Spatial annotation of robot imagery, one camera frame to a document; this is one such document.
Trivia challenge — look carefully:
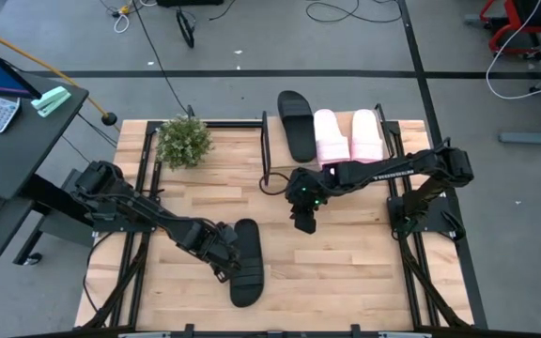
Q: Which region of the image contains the black office desk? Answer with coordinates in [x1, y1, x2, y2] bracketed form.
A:
[0, 69, 96, 300]

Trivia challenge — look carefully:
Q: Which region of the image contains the long black floor cable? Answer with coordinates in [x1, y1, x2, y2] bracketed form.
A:
[131, 0, 191, 115]

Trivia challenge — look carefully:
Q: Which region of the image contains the small green potted plant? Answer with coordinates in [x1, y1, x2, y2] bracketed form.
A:
[155, 115, 214, 171]

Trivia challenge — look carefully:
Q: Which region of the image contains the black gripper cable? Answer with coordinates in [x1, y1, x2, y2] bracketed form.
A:
[258, 171, 296, 197]

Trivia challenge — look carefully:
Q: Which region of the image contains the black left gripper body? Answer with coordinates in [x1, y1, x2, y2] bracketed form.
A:
[193, 223, 242, 272]

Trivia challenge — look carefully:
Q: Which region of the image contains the yellow hose with black end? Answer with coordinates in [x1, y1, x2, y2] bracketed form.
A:
[0, 21, 118, 127]

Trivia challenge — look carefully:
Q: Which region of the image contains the white and yellow cable bundle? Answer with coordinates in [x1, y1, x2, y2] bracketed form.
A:
[99, 0, 159, 35]

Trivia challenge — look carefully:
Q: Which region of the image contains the looped black floor cable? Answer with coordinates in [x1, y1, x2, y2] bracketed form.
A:
[305, 0, 403, 24]

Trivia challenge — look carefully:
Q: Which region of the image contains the mint green stapler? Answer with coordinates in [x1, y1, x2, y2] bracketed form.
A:
[30, 85, 72, 118]

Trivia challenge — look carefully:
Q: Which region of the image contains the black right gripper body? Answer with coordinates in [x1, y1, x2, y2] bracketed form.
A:
[283, 167, 336, 216]

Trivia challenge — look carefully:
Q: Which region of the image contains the pink fluffy slipper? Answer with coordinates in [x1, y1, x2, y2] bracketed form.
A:
[349, 108, 385, 164]
[313, 108, 351, 166]

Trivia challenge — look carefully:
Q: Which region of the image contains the white floor cable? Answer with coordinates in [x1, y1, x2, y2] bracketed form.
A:
[485, 0, 541, 101]

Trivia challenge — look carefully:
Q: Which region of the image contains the black rubber slide sandal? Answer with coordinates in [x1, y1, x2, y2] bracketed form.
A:
[277, 89, 317, 164]
[229, 218, 266, 309]

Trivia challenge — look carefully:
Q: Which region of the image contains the black strap loop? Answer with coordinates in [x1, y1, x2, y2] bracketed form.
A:
[176, 8, 196, 50]

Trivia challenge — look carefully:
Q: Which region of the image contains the red and black cart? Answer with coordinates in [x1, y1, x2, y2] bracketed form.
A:
[463, 0, 541, 62]

